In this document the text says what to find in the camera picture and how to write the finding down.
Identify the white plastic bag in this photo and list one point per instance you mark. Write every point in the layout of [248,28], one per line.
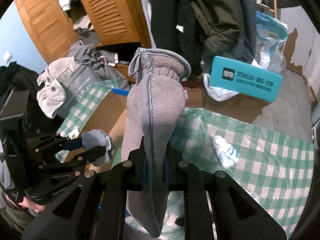
[216,93]

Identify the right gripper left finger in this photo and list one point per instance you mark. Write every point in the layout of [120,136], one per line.
[136,179]

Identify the teal shoe box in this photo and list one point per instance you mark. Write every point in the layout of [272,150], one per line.
[245,79]

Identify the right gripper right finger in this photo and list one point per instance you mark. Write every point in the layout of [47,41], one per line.
[173,173]

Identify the blue translucent plastic bag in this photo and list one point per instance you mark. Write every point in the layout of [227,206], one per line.
[271,39]

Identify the brown cardboard box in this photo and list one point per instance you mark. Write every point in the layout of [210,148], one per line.
[242,107]

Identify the light grey sock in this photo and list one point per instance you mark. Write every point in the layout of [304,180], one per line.
[97,137]

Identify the green checkered tablecloth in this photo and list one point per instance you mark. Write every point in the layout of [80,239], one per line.
[275,169]

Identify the person's left hand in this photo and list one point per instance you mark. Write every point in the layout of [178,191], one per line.
[28,204]

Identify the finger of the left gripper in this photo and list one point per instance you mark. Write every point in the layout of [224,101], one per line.
[86,157]
[68,144]

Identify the grey fleece mitten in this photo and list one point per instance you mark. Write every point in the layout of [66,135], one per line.
[154,105]

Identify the black hanging coat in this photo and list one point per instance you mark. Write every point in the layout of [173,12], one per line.
[174,27]

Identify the wooden louvred wardrobe door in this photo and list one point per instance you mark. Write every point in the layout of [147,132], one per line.
[118,21]

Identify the blue-rimmed cardboard box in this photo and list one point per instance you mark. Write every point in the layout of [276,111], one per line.
[110,116]

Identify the olive green jacket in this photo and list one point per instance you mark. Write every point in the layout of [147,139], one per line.
[229,28]

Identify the grey printed tote bag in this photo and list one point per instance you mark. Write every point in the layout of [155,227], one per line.
[75,84]

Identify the white blue sock bundle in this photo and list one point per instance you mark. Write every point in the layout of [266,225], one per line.
[227,155]

